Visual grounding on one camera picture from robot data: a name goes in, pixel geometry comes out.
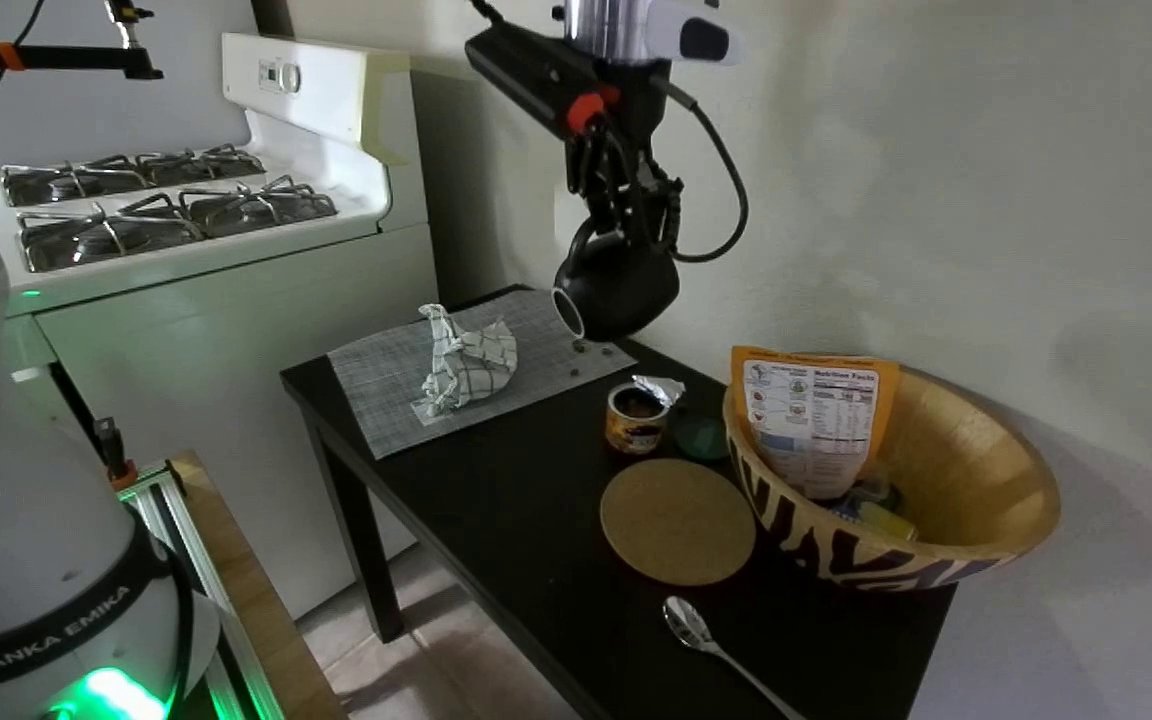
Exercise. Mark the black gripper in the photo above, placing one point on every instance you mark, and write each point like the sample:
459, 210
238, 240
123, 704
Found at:
622, 186

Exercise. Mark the dark green mug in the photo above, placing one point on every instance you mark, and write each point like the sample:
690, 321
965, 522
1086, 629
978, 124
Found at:
612, 292

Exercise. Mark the white Franka robot base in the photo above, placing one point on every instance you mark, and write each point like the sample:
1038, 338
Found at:
98, 618

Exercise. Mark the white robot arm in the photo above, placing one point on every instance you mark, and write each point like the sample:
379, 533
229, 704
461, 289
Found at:
603, 88

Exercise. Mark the large yellow patterned bowl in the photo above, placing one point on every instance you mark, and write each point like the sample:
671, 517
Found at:
974, 495

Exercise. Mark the small open pudding cup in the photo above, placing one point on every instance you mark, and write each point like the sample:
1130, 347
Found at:
639, 414

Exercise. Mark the crumpled white cloth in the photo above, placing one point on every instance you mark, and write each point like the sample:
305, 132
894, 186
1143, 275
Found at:
467, 366

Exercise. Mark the orange snack packet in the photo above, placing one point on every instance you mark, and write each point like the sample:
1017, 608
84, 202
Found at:
813, 416

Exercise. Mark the grey checkered placemat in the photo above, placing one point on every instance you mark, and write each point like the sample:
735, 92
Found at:
384, 371

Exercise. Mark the black side table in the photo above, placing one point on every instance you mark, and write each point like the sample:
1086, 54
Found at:
512, 514

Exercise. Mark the round tan coaster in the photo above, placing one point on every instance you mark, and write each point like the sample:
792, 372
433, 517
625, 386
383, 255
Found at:
677, 522

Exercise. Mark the metal spoon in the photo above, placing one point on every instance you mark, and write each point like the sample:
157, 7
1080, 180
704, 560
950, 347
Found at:
692, 633

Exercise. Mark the white gas stove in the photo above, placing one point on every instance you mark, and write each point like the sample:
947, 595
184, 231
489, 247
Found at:
165, 285

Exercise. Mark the wooden framed aluminium stand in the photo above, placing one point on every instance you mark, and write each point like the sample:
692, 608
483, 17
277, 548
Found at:
263, 668

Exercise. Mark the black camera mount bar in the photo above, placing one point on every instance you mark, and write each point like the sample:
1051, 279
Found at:
129, 59

